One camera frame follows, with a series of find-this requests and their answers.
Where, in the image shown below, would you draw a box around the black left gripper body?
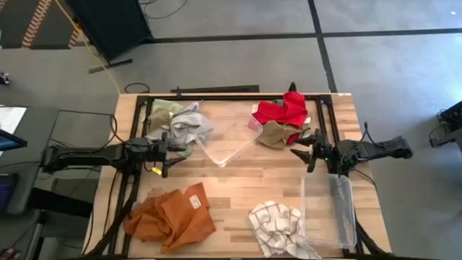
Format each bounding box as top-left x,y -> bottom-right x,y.
146,131 -> 170,179

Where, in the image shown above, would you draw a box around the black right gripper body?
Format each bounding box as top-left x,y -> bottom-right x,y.
308,128 -> 335,173

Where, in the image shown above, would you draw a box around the gray waffle towel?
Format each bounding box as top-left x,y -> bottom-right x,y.
145,101 -> 215,146

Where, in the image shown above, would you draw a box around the khaki brown towel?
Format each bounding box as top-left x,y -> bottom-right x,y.
256,120 -> 312,150

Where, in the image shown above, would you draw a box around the clear plastic bin white label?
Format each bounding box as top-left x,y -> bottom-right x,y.
193,100 -> 264,168

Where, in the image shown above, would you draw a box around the orange towel with white tag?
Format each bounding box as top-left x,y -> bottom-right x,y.
160,182 -> 217,255

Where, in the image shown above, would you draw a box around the white checked towel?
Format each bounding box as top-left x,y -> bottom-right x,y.
247,200 -> 322,260

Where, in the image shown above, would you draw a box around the gray desk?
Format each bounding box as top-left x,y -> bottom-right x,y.
0,105 -> 61,217

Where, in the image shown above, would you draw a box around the black divider panel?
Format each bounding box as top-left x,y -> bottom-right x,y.
64,0 -> 153,74

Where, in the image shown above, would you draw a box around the dark tilted monitor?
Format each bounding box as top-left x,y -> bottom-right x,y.
0,129 -> 29,152

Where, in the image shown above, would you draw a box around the white paper sheet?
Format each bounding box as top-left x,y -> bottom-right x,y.
0,105 -> 27,135

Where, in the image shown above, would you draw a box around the small dark screen device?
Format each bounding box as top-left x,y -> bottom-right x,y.
0,172 -> 19,214

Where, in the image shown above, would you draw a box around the person's hand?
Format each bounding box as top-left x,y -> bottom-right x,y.
0,247 -> 22,260

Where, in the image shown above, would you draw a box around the dark rug orange stripes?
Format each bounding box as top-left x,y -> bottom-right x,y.
0,0 -> 87,51

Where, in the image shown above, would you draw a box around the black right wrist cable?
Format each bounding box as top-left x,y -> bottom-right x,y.
362,121 -> 379,148

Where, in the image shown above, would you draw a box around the black floor cable loop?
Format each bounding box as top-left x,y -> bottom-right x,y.
123,82 -> 152,95

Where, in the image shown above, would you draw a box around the black metal table frame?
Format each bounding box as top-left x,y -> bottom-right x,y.
82,92 -> 393,260

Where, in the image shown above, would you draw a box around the yellow cable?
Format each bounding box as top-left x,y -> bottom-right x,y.
53,0 -> 122,95

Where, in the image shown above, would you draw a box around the black equipment with cables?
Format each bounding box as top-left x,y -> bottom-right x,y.
427,100 -> 462,149

